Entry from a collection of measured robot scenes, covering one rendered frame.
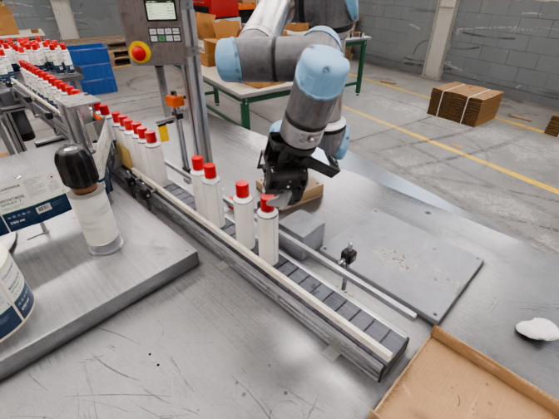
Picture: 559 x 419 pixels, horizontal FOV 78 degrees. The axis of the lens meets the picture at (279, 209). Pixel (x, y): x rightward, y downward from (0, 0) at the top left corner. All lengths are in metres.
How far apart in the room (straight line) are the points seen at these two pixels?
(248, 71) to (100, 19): 8.14
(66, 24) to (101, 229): 7.74
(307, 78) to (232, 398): 0.60
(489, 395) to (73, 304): 0.91
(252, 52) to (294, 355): 0.61
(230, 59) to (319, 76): 0.19
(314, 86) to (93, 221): 0.68
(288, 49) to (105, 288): 0.69
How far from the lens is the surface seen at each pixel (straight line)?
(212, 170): 0.95
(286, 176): 0.64
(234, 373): 0.80
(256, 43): 0.65
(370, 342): 0.75
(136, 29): 1.15
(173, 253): 1.00
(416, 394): 0.81
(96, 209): 0.98
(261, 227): 0.83
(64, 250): 1.13
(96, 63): 5.93
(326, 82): 0.53
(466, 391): 0.85
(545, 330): 1.00
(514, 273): 1.17
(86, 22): 8.71
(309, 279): 0.89
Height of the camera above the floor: 1.52
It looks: 35 degrees down
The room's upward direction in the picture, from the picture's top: straight up
